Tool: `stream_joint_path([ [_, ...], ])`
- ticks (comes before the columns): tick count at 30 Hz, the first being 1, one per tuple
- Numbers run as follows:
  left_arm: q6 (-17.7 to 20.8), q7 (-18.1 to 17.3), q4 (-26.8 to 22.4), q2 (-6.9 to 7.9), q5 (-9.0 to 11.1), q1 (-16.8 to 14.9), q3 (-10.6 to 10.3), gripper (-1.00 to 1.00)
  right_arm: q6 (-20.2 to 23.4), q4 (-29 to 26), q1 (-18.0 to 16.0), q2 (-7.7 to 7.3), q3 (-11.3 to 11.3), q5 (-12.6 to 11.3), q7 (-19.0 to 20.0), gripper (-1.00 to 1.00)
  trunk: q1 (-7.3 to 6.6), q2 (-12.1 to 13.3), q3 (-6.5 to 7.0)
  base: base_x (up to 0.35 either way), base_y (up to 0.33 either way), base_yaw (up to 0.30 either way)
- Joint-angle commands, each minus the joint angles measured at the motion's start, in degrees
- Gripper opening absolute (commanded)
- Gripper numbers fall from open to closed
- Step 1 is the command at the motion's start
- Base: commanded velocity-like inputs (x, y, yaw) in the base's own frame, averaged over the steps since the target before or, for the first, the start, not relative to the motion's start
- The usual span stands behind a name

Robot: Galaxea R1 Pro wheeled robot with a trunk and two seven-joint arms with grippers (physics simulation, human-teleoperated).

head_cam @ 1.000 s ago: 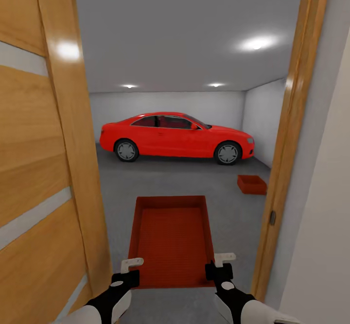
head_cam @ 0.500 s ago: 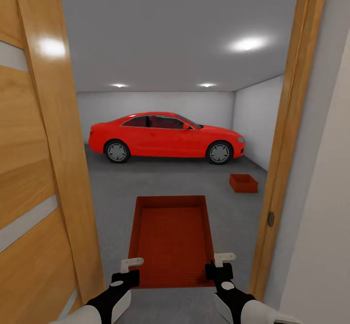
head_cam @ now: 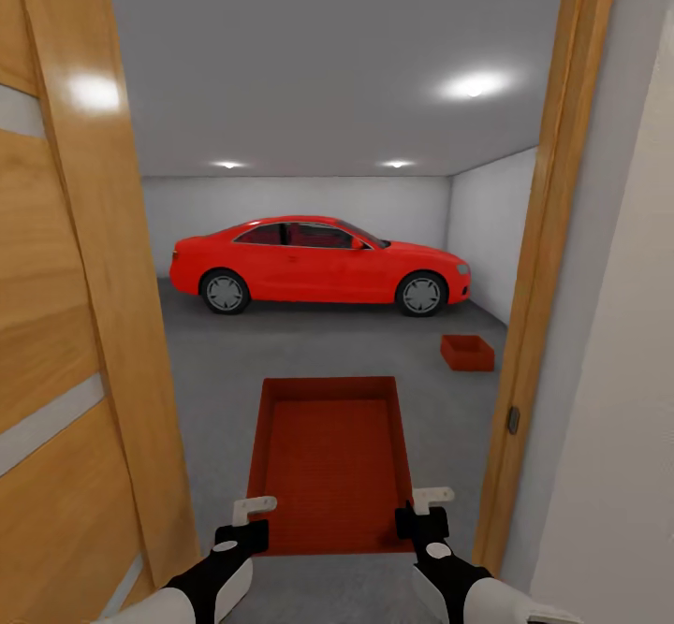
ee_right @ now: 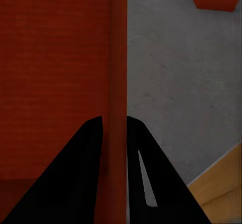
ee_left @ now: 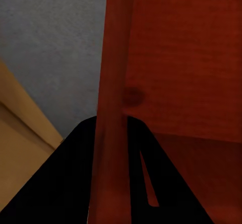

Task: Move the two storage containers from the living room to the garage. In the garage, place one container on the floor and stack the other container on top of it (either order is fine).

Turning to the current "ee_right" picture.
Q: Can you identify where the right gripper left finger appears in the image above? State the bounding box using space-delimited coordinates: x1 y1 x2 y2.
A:
1 116 103 224

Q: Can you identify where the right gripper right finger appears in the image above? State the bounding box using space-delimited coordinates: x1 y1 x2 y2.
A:
127 116 211 224

